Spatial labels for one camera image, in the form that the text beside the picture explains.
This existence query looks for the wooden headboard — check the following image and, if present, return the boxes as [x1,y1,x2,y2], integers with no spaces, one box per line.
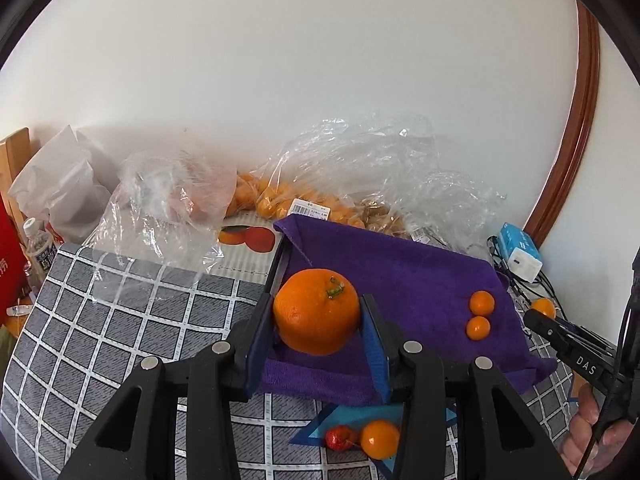
[0,127,33,201]

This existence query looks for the white plastic bag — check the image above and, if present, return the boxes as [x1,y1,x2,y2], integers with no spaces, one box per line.
[9,125,121,245]

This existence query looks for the black cable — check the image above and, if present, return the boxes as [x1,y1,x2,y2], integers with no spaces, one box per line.
[487,235,563,311]

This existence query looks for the black tray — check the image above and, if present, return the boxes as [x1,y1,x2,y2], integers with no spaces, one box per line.
[267,240,293,296]

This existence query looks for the pile of bagged oranges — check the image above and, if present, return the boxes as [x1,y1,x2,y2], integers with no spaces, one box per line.
[225,172,366,231]

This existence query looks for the person's right hand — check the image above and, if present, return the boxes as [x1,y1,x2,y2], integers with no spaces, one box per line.
[560,382,636,478]

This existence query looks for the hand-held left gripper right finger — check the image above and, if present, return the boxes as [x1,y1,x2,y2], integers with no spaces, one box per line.
[359,294,573,480]

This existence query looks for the brown wooden door frame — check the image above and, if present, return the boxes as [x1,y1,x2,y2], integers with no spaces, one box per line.
[522,0,601,251]

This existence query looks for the large orange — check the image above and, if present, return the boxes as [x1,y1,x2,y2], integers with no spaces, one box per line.
[273,269,361,356]

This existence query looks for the red paper bag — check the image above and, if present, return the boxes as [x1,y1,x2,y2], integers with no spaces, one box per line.
[0,195,28,306]

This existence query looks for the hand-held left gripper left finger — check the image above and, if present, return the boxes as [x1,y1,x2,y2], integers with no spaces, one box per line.
[57,290,278,480]

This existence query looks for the grey checked bedsheet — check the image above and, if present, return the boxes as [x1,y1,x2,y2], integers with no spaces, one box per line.
[0,242,601,480]

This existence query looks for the blue white charger box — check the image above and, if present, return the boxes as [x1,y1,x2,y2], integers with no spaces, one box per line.
[497,223,545,282]

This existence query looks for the clear plastic bag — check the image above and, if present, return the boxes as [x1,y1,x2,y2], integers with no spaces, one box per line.
[260,112,436,231]
[360,170,508,256]
[92,150,238,273]

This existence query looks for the small red fruit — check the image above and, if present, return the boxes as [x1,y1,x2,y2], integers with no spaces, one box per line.
[325,425,360,452]

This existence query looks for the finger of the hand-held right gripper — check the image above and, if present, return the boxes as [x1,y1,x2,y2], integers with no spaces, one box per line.
[552,316,618,356]
[523,308,618,396]

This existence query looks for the pile of brown small fruits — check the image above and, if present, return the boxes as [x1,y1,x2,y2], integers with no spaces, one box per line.
[360,200,408,236]

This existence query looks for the clear water bottle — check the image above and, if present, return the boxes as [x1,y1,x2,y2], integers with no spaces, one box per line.
[22,217,58,281]

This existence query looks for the purple towel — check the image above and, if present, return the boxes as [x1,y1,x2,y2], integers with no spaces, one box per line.
[257,214,557,407]

